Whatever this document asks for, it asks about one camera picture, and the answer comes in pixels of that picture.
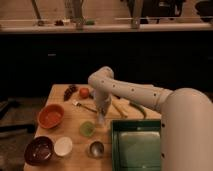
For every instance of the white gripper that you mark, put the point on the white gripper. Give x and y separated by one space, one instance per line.
102 102

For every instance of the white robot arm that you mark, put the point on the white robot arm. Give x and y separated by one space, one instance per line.
186 119

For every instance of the small white bowl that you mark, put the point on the small white bowl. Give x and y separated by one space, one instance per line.
63 146

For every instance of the red orange bowl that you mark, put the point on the red orange bowl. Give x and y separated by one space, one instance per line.
50 116

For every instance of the dark maroon bowl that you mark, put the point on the dark maroon bowl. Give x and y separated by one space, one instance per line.
39 151

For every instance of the green plastic cup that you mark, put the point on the green plastic cup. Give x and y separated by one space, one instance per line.
87 129

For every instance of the small metal cup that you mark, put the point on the small metal cup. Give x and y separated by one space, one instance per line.
96 149

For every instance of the bunch of dark grapes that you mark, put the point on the bunch of dark grapes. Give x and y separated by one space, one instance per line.
69 91

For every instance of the green plastic tray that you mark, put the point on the green plastic tray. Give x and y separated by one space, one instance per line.
136 145

